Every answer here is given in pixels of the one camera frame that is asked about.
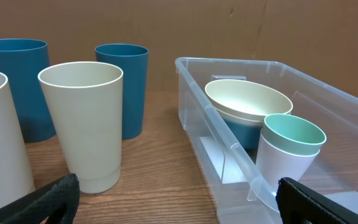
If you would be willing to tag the pink small cup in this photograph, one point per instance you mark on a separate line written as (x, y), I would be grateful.
(274, 163)

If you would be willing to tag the clear plastic storage bin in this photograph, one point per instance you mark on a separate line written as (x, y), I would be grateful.
(240, 192)

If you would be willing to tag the cream bowl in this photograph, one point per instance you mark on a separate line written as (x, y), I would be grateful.
(248, 100)
(239, 120)

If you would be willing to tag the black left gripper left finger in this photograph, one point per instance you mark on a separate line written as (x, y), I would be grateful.
(56, 202)

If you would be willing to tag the dark blue tall cup right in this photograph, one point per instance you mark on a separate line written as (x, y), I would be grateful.
(133, 60)

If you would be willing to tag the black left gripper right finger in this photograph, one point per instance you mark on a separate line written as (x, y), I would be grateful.
(298, 204)

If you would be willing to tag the dark blue tall cup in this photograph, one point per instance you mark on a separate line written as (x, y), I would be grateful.
(21, 60)
(133, 60)

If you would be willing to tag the dark blue tall cup left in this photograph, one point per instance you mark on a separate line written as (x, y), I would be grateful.
(21, 60)

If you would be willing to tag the cream bowl front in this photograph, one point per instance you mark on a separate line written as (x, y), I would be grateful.
(248, 100)

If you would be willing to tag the green small cup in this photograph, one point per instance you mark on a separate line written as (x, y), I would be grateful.
(293, 134)

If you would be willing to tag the cream tall cup right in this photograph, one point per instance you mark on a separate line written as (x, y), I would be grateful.
(85, 102)

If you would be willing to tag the dark blue bowl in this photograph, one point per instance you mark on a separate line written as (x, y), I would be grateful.
(248, 136)

